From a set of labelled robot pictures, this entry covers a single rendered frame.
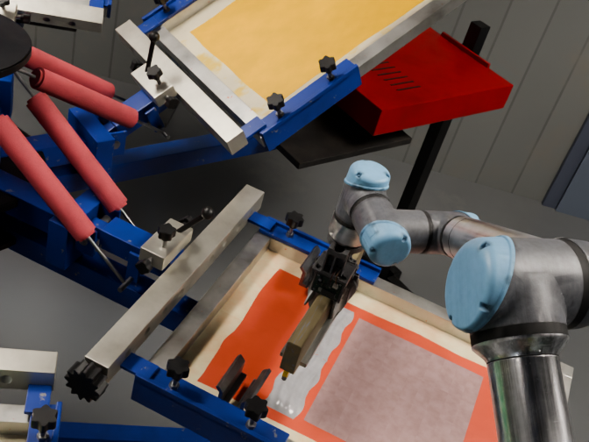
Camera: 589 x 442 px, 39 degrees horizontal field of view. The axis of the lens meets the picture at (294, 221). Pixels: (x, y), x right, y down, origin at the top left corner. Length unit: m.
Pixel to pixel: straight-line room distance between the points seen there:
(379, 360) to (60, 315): 1.54
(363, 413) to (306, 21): 1.11
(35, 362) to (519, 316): 0.87
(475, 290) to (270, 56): 1.36
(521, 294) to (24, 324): 2.26
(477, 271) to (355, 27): 1.34
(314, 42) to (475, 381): 0.98
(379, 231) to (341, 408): 0.47
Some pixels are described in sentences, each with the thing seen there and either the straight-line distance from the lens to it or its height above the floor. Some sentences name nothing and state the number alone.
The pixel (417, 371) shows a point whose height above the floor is 0.96.
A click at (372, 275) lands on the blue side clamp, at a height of 1.00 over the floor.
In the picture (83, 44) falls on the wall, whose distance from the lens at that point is 4.42.
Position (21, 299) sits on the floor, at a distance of 3.11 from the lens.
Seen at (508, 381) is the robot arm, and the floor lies 1.54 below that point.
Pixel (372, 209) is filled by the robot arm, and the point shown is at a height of 1.42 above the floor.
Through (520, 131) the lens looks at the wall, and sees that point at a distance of 4.31.
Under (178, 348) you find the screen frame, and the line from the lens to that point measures 1.64.
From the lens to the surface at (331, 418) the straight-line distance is 1.66.
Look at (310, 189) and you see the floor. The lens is 3.93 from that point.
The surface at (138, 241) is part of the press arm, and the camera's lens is 1.78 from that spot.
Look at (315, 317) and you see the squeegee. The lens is 1.56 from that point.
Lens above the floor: 2.19
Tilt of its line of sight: 36 degrees down
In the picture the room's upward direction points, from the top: 17 degrees clockwise
